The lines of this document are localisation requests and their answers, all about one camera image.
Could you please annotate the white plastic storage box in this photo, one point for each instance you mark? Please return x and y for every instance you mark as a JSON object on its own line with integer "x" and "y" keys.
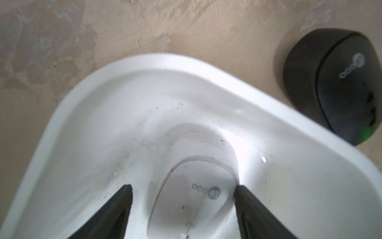
{"x": 109, "y": 132}

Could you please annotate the white mouse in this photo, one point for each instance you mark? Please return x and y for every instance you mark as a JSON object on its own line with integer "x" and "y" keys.
{"x": 194, "y": 184}

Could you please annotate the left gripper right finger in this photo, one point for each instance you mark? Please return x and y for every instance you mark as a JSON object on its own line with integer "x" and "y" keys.
{"x": 255, "y": 220}

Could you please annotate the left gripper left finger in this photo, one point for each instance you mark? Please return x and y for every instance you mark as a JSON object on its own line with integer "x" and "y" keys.
{"x": 110, "y": 221}

